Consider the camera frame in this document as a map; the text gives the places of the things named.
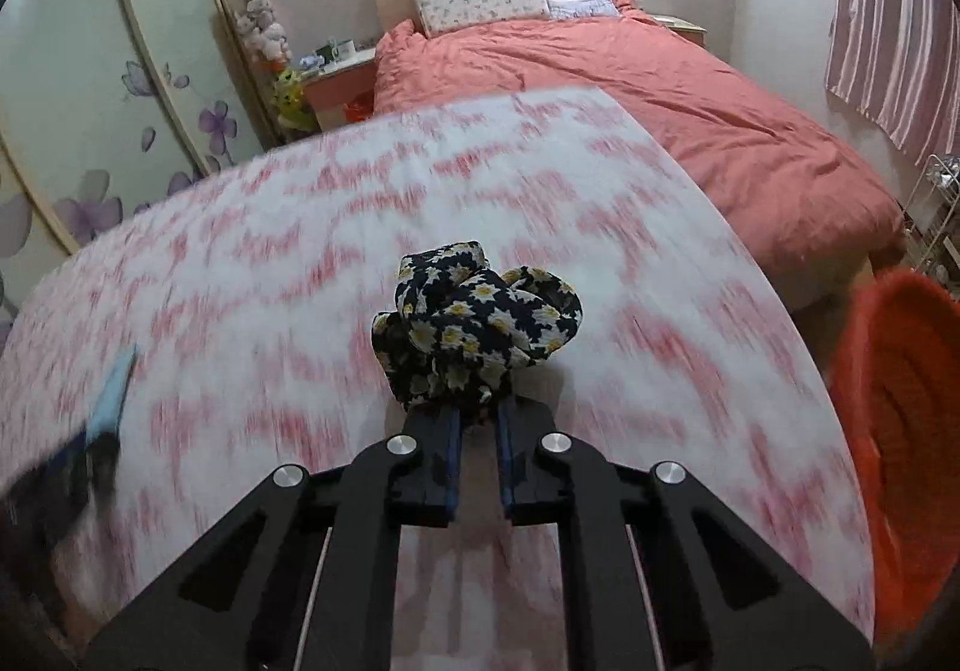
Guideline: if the light blue cream tube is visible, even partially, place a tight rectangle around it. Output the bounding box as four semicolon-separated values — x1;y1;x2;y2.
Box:
85;346;137;445

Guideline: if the black daisy-print cloth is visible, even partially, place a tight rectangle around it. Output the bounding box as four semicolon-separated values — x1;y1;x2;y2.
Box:
371;240;583;411

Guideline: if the floral white pink bedsheet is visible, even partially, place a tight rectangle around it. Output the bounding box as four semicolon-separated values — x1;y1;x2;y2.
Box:
2;89;874;669

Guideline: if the orange plastic basket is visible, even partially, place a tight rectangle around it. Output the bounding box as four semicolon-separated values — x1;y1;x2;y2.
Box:
830;268;958;643

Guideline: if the coral pink duvet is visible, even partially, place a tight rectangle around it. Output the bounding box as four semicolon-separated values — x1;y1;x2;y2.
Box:
374;3;905;274

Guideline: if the floral glass wardrobe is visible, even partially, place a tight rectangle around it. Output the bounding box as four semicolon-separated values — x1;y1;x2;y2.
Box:
2;0;275;329

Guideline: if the pink white nightstand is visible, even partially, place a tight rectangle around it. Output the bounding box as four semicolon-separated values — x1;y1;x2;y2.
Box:
302;49;376;131

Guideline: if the hanging plush toys column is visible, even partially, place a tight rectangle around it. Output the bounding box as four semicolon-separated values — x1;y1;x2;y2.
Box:
235;0;319;139

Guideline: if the white mug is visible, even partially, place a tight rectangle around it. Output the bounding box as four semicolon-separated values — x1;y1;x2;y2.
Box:
332;38;356;61

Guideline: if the pink striped curtain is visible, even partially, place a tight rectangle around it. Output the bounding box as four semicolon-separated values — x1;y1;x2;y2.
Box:
825;0;958;166

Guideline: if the white wire rack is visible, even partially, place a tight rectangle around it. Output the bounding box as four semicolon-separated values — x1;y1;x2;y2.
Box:
903;154;960;299

